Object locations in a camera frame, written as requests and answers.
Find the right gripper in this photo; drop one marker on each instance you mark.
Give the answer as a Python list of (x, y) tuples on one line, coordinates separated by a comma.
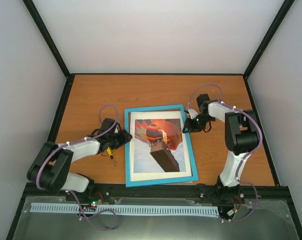
[(191, 128)]

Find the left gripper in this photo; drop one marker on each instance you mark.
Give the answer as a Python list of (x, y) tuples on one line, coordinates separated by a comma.
[(124, 138)]

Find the yellow handled screwdriver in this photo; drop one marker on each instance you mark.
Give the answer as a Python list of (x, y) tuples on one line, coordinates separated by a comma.
[(110, 155)]

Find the blue picture frame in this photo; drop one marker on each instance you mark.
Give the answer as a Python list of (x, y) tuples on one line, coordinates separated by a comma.
[(157, 112)]

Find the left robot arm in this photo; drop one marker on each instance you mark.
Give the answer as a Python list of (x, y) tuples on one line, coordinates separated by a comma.
[(51, 168)]

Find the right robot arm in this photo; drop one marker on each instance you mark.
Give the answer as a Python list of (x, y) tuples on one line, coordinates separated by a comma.
[(242, 136)]

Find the hot air balloon photo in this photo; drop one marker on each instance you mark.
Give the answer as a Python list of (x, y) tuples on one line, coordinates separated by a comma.
[(158, 146)]

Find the small lit circuit board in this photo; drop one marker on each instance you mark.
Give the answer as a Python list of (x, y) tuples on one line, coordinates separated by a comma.
[(96, 199)]

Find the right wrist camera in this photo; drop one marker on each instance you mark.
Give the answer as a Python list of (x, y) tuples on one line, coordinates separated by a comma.
[(191, 113)]

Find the blue slotted cable duct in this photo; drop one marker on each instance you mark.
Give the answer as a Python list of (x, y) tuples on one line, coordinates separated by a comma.
[(128, 210)]

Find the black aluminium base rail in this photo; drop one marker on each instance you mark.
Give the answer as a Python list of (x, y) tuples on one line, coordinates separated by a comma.
[(199, 193)]

